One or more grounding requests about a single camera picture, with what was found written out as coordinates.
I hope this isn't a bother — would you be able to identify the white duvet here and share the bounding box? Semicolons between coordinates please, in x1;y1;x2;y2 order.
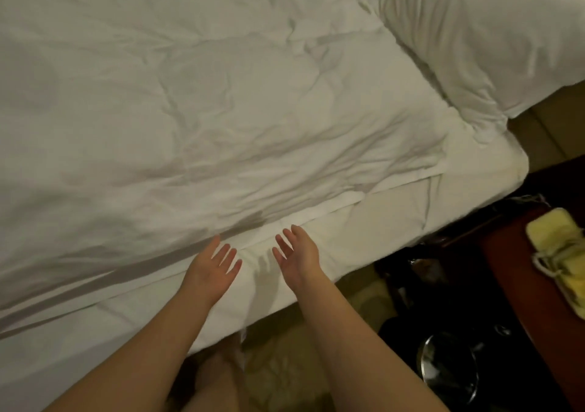
0;0;453;335

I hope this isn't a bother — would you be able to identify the person's left hand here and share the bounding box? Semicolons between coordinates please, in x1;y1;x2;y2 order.
179;234;244;308

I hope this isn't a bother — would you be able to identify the person's right hand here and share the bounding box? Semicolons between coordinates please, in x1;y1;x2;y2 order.
271;224;325;293

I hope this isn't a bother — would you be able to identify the person's left forearm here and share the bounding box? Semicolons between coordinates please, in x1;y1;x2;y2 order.
46;288;216;412

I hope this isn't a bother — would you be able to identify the yellow telephone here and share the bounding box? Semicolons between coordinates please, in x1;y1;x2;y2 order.
525;208;585;321

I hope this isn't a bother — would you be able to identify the black trash bin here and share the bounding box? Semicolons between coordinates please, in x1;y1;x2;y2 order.
379;311;513;412

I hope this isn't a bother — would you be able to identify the person's left leg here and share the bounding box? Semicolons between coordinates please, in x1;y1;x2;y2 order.
181;338;248;412

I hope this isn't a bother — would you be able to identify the person's right forearm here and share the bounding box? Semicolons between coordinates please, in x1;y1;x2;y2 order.
292;274;449;412

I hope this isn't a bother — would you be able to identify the white pillow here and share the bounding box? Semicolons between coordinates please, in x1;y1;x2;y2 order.
379;0;585;145

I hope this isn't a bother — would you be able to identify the beige padded headboard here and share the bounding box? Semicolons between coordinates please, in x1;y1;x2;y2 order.
507;82;585;172

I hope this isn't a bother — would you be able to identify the reddish wooden nightstand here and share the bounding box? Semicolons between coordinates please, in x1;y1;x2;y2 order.
480;208;585;412

